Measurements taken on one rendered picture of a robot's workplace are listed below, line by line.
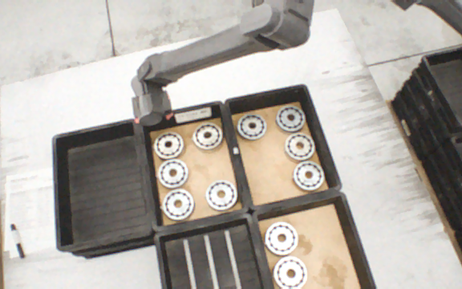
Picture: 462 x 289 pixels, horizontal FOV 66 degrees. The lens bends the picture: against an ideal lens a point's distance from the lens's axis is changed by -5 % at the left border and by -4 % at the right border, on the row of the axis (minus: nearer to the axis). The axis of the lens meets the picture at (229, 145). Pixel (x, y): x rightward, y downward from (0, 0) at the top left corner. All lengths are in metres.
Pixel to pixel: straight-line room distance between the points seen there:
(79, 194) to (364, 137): 1.09
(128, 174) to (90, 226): 0.22
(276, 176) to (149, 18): 1.84
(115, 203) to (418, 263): 1.08
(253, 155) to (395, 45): 1.75
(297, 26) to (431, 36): 2.39
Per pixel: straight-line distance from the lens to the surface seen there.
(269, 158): 1.31
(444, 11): 0.87
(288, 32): 0.64
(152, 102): 0.91
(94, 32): 2.88
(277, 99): 1.36
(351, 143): 1.54
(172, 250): 1.24
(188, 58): 0.80
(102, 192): 1.35
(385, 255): 1.45
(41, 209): 1.57
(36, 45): 2.99
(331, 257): 1.26
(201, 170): 1.29
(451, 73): 2.18
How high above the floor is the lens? 2.05
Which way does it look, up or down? 67 degrees down
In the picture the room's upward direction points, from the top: 3 degrees counter-clockwise
